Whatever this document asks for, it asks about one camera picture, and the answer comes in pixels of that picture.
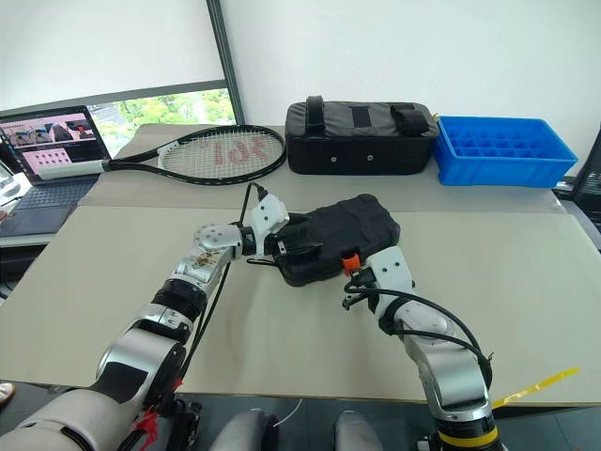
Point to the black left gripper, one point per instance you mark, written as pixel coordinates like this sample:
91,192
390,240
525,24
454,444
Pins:
273,244

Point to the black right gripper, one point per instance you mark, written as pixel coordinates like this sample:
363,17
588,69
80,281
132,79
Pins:
361,282

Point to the black plastic tool case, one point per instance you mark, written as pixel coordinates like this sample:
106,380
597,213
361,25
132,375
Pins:
347,225

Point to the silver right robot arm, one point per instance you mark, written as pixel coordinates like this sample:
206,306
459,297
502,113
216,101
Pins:
451,371

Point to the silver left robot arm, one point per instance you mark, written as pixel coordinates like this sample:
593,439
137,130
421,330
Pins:
141,343

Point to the black fabric bag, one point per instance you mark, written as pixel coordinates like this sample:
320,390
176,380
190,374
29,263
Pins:
361,150

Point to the grey rounded shape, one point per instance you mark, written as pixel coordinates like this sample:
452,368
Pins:
244,432
357,432

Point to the blue plastic divided crate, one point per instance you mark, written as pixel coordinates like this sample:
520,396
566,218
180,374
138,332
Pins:
497,169

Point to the black white tennis racket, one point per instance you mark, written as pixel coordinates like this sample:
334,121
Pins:
136,163

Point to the yellow tape strip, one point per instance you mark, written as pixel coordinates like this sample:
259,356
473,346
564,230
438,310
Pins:
540,385

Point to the red tape wrap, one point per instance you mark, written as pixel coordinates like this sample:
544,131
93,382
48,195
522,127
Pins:
146,425

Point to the black mesh office chair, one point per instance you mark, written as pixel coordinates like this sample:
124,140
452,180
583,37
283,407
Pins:
591,183

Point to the grey laptop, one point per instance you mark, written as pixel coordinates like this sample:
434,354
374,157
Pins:
42,202

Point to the tan rounded object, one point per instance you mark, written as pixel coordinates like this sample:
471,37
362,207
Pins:
5,394

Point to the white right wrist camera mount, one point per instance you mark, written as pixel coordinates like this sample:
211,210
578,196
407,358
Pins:
389,272

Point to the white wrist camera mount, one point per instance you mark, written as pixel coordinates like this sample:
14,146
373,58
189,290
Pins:
389,272
270,213

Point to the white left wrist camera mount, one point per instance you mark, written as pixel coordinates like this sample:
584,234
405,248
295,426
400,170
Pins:
270,213

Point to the dark window frame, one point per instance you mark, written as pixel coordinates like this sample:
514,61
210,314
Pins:
225,51

